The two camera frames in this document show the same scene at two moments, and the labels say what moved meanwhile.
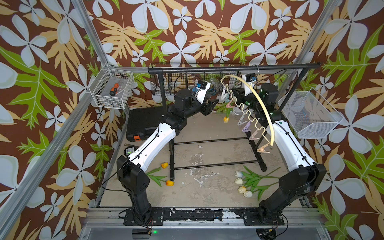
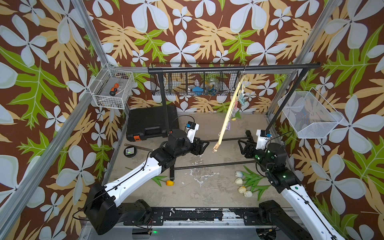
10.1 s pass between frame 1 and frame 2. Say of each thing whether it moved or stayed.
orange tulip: stayed
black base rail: stayed
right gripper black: moved
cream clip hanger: moved
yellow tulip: moved
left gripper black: moved
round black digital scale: stayed
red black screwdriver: stayed
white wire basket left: stayed
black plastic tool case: stayed
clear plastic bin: stayed
